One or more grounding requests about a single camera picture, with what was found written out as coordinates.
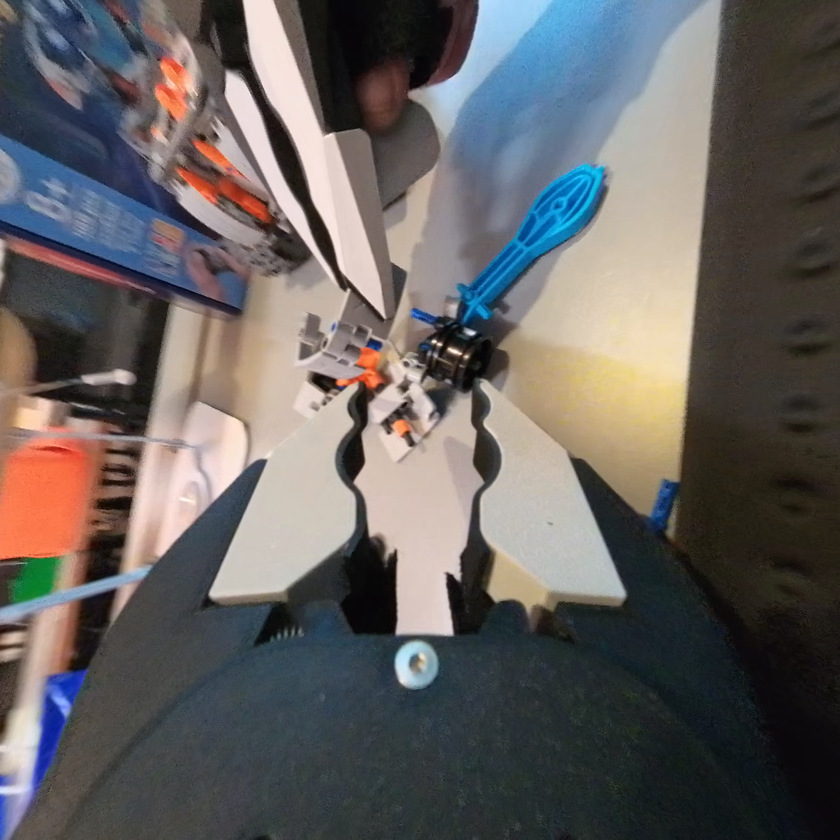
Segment round wooden board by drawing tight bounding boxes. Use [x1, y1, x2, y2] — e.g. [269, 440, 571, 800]
[0, 308, 35, 401]

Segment person's right hand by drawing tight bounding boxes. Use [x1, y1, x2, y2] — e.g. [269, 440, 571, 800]
[356, 61, 414, 130]

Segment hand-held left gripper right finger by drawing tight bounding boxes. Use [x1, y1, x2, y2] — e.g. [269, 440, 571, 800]
[446, 381, 628, 635]

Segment black dimpled panel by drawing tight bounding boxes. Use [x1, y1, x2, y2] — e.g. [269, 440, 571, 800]
[676, 0, 840, 840]

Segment grey shell block assembly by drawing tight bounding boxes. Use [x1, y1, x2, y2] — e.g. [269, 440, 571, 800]
[293, 311, 395, 416]

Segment grey orange axle assembly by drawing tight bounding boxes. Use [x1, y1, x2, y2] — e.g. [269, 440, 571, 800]
[357, 351, 448, 465]

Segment white tipped thin cord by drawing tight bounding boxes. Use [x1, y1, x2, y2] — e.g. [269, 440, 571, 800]
[0, 369, 137, 398]

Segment grey orange toy robot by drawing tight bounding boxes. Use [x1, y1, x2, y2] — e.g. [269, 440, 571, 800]
[125, 52, 311, 277]

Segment blue plastic bin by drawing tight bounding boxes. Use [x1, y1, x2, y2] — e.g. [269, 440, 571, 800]
[16, 669, 89, 828]

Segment black wheel hub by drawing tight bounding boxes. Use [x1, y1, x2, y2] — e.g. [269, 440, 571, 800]
[410, 307, 494, 393]

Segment green object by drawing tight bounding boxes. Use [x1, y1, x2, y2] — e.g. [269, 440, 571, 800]
[12, 556, 64, 606]

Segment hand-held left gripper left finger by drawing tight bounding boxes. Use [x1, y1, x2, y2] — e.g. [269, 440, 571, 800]
[207, 384, 398, 635]

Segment light blue plastic tool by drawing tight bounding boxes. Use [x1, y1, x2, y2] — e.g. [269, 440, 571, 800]
[455, 164, 609, 324]

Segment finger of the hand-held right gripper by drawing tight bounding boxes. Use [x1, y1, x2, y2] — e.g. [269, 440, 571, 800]
[243, 0, 398, 322]
[223, 69, 350, 294]

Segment blue robot kit box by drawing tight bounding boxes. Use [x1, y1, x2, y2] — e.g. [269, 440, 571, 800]
[0, 0, 252, 317]

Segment small blue beam piece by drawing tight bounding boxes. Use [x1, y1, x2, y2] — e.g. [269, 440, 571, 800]
[648, 479, 681, 534]

